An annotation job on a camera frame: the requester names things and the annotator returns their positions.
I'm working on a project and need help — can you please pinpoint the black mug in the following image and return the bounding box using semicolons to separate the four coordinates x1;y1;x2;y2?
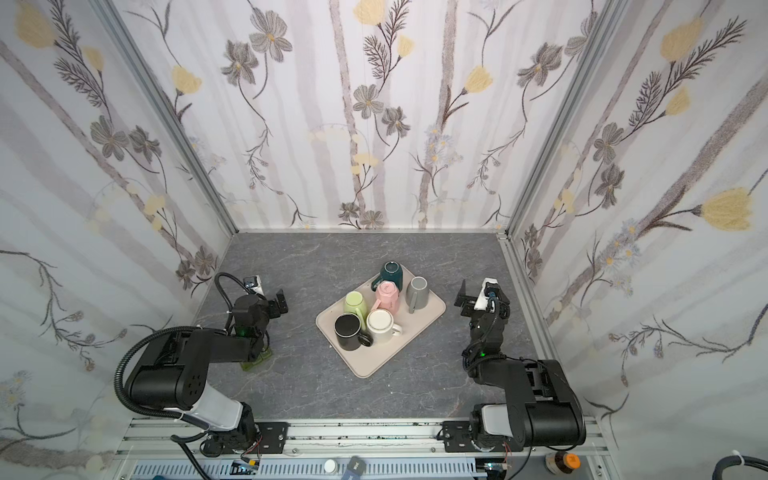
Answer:
334;313;373;351

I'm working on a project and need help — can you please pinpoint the white mug red inside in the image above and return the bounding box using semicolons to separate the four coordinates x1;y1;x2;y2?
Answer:
366;310;403;345

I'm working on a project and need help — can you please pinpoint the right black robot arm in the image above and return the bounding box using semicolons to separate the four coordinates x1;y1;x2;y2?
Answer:
436;278;587;453

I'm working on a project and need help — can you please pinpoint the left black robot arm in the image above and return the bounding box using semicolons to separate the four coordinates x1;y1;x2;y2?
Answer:
113;272;289;457

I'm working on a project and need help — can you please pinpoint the grey mug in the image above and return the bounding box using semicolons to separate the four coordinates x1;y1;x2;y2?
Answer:
406;276;430;314

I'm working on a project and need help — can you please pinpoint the light green mug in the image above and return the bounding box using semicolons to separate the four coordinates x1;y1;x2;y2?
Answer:
344;291;369;331

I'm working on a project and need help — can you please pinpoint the pink mug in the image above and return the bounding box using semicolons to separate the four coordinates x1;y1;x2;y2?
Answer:
371;281;400;314

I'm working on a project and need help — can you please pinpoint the dark green mug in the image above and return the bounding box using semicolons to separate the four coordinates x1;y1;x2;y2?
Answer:
371;261;403;291

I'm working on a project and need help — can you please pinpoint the green square block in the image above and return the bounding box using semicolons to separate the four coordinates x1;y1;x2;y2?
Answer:
240;347;273;372

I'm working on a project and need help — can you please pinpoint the beige plastic tray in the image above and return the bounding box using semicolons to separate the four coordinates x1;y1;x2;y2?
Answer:
315;261;446;378

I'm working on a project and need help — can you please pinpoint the orange capped roll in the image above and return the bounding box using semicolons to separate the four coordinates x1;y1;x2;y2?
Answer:
545;451;582;475

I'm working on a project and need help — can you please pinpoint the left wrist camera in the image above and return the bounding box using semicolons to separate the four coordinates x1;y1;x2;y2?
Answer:
243;275;264;295

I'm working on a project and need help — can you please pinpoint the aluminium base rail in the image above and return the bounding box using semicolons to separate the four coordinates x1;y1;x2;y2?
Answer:
110;418;619;480

